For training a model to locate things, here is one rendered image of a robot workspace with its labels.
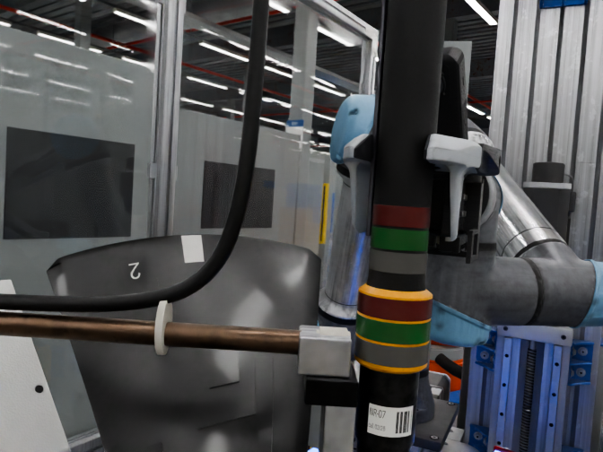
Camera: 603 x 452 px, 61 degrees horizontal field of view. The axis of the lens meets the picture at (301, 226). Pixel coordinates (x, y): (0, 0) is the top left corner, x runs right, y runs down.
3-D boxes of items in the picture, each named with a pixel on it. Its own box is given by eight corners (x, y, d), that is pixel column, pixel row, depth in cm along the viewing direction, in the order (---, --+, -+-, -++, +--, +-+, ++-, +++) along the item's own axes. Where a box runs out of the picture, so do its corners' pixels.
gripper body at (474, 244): (474, 265, 35) (488, 253, 46) (484, 135, 34) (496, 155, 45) (364, 253, 38) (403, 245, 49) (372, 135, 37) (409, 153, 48)
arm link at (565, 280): (458, 153, 99) (601, 355, 59) (403, 149, 97) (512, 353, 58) (478, 95, 92) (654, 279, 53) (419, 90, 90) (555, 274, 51)
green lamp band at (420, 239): (374, 249, 29) (376, 227, 29) (366, 244, 32) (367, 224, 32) (434, 253, 29) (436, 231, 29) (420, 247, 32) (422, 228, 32)
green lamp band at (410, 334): (360, 343, 28) (361, 320, 28) (351, 323, 33) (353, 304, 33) (438, 347, 28) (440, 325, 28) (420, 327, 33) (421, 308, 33)
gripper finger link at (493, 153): (506, 169, 30) (493, 178, 39) (508, 143, 30) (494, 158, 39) (423, 166, 31) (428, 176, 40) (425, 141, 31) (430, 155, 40)
